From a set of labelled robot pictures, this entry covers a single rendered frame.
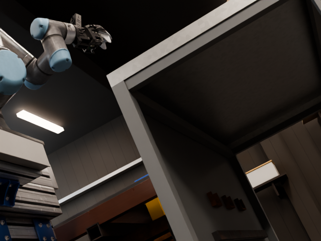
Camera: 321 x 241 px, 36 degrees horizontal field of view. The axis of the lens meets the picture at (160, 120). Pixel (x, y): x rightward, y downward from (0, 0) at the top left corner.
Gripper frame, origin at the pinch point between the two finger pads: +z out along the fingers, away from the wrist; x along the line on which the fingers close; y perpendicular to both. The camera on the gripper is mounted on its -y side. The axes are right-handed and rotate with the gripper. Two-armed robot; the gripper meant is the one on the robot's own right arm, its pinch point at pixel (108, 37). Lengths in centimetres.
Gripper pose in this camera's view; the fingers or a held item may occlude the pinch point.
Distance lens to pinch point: 200.6
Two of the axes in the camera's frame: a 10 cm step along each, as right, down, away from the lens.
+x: 5.9, -6.3, -5.0
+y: 4.7, 7.8, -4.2
